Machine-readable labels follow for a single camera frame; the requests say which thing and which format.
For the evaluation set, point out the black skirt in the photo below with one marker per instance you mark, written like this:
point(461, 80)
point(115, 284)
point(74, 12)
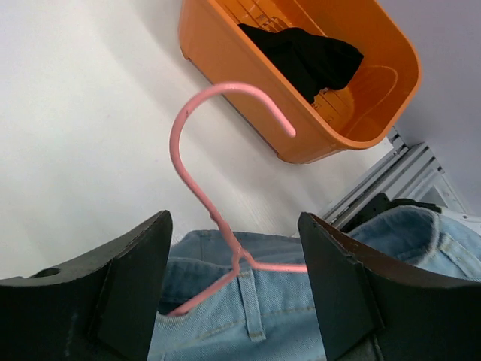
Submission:
point(311, 63)

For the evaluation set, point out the aluminium frame rail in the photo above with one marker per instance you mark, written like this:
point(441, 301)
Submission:
point(411, 172)

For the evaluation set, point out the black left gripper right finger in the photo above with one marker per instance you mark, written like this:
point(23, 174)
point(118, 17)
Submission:
point(370, 306)

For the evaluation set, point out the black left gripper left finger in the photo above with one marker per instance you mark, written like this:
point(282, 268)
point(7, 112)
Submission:
point(100, 305)

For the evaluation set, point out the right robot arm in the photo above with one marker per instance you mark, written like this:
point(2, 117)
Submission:
point(378, 204)

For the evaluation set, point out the orange plastic basket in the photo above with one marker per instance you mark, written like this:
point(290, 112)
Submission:
point(354, 118)

